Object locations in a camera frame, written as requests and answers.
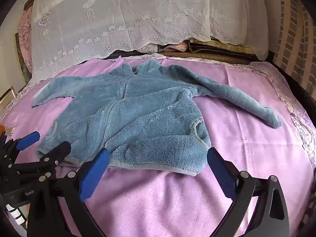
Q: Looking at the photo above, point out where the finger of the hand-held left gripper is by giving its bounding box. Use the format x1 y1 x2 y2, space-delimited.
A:
10 141 72 177
0 131 40 163

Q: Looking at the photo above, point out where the white lace cloth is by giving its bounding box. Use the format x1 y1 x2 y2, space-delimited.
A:
31 0 269 84

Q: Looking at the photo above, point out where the woven straw mat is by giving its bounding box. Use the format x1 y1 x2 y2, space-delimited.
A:
158 39 258 65

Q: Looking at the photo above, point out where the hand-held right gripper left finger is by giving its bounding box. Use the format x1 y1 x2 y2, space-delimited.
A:
27 148 110 237

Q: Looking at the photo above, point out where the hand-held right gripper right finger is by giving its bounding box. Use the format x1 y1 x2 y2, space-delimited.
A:
207 148 290 237

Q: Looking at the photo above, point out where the brick pattern curtain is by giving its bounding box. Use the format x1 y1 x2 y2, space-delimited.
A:
272 0 316 97

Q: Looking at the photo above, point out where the purple bed sheet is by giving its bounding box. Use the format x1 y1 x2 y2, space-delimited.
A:
0 55 316 237

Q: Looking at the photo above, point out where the blue fleece jacket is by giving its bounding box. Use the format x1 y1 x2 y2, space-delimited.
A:
32 59 282 177

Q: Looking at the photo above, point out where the pink patterned folded quilt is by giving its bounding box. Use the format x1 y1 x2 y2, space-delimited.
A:
158 42 191 53

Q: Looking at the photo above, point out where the pink floral cloth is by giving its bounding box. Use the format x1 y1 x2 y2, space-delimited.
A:
16 5 34 84

